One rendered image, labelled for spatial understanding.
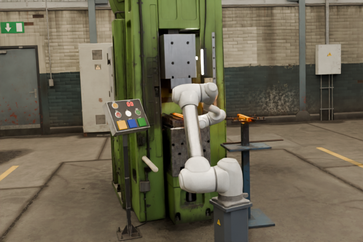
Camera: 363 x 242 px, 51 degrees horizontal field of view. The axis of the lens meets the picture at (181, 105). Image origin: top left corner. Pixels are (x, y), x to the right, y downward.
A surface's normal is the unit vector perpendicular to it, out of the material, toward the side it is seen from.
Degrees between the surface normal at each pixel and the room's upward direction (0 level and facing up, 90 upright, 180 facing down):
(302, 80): 90
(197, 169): 54
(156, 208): 90
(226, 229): 90
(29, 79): 90
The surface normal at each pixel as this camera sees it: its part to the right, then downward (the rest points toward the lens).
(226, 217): -0.32, 0.10
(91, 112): 0.08, 0.09
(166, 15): 0.29, 0.08
